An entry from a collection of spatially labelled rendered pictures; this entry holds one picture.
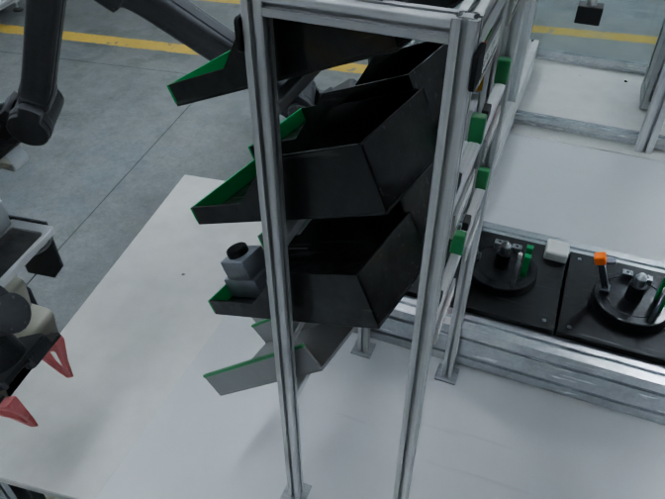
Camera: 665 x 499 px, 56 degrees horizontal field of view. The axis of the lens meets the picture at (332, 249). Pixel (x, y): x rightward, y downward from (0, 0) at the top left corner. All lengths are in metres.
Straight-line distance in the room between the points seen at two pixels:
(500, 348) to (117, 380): 0.72
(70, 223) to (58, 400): 1.96
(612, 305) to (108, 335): 0.98
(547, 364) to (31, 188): 2.82
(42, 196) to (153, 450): 2.39
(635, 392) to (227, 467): 0.72
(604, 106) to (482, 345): 1.21
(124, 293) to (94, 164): 2.17
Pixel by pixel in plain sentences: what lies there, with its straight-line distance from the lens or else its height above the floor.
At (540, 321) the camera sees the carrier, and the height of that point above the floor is 0.97.
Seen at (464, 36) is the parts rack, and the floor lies 1.65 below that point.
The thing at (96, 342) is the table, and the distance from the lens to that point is 1.36.
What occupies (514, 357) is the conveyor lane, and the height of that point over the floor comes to 0.92.
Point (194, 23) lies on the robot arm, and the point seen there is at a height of 1.45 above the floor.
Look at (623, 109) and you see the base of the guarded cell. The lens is 2.23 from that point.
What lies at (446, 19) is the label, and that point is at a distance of 0.48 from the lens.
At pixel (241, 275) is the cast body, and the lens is 0.85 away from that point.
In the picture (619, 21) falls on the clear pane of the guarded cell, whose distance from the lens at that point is 2.44.
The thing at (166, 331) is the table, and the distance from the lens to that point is 1.34.
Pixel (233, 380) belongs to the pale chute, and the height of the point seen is 1.05.
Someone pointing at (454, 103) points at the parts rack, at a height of 1.59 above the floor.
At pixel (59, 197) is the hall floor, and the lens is 3.37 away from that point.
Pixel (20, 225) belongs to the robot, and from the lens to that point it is 1.40.
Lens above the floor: 1.83
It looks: 41 degrees down
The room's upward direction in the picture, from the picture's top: straight up
